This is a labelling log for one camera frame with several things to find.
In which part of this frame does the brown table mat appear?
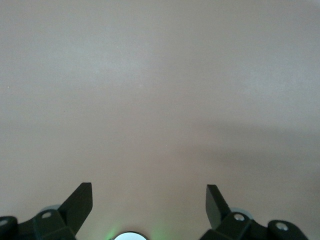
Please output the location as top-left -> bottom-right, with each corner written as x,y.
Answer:
0,0 -> 320,240

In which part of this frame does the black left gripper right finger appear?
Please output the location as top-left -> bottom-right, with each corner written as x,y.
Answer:
199,184 -> 310,240

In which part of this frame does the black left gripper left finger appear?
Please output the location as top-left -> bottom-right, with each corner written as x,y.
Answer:
0,182 -> 94,240

